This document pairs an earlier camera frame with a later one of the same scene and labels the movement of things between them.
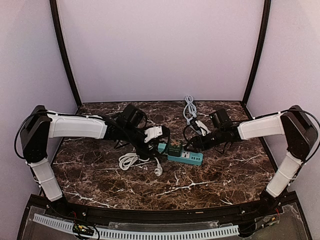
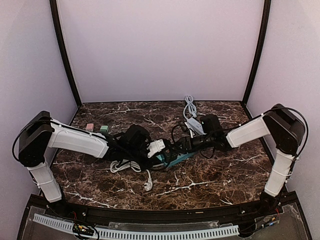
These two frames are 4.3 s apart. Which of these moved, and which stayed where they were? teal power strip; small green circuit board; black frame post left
Moved: teal power strip
Stayed: small green circuit board; black frame post left
